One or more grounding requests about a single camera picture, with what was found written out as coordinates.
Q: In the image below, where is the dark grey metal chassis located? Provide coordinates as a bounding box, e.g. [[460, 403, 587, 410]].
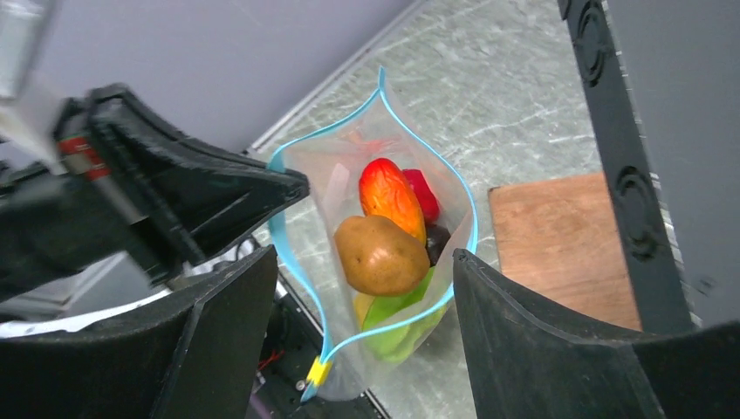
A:
[[558, 0, 739, 333]]

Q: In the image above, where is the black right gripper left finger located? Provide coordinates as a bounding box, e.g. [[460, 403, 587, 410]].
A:
[[1, 246, 278, 418]]

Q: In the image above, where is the red orange toy mango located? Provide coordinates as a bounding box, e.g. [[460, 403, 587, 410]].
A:
[[358, 158, 427, 245]]

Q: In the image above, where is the wooden cutting board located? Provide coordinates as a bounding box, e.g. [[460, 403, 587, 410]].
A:
[[489, 172, 641, 330]]

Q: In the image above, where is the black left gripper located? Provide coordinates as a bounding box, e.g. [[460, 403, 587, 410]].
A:
[[1, 83, 309, 300]]

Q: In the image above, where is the clear zip top bag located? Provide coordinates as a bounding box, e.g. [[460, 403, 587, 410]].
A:
[[268, 72, 478, 401]]

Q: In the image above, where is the dark purple toy mangosteen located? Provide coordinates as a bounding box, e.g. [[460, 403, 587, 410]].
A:
[[426, 223, 451, 266]]

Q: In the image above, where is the red toy apple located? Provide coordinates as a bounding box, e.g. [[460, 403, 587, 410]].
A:
[[402, 168, 441, 223]]

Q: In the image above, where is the brown toy kiwi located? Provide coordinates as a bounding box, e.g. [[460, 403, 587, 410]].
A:
[[333, 215, 430, 297]]

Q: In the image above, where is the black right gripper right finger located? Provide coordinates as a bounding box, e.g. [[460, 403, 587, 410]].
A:
[[453, 249, 739, 418]]

